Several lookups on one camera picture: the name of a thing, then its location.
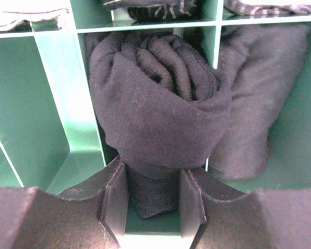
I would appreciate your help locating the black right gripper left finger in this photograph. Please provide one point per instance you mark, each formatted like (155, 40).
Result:
(90, 214)

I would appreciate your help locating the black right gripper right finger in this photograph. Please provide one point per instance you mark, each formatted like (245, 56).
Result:
(215, 215)

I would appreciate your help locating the black rolled underwear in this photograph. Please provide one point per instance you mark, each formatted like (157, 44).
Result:
(262, 63)

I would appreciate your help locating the grey white striped rolled underwear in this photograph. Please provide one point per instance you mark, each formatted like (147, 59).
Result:
(275, 8)

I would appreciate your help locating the green divided organizer box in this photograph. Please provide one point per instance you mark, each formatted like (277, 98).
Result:
(48, 133)

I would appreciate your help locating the black underwear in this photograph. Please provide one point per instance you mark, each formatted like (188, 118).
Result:
(262, 63)
(161, 106)

